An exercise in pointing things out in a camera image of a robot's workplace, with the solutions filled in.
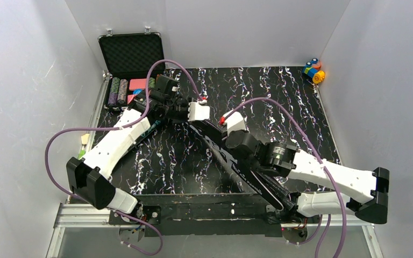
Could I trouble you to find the black shuttlecock tube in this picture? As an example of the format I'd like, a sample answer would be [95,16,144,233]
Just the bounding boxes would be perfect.
[130,119,161,147]

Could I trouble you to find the black racket bag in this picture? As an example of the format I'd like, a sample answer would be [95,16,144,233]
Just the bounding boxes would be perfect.
[189,120,297,211]

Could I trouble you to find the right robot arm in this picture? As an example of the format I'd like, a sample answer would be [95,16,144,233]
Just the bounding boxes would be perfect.
[224,130,390,225]

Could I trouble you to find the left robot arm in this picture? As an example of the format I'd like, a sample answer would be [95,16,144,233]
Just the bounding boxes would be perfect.
[66,75,189,214]

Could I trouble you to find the black poker chip case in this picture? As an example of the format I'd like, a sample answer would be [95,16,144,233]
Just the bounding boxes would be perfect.
[98,26,168,113]

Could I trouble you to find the colourful toy blocks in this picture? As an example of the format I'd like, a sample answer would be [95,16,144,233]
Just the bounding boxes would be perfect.
[302,58,325,84]

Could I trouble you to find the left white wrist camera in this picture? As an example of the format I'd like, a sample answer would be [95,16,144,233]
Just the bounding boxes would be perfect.
[188,102,210,122]

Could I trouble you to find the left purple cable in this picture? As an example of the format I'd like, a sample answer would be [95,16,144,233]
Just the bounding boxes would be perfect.
[45,59,207,256]

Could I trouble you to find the purple cable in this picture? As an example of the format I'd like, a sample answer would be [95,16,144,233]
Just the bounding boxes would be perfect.
[45,59,207,256]
[224,97,348,258]

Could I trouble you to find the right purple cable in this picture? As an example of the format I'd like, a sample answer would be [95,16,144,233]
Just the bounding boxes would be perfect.
[224,97,348,258]

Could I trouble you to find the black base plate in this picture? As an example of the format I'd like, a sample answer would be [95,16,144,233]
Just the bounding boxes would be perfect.
[69,192,336,238]

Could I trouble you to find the beige clip on rail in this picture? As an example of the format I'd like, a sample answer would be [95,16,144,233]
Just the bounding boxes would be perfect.
[81,133,89,145]

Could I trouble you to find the green clip on rail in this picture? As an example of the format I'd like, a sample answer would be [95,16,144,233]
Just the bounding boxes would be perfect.
[77,149,86,159]

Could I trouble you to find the aluminium rail frame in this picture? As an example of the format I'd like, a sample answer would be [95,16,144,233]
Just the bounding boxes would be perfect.
[46,71,383,258]

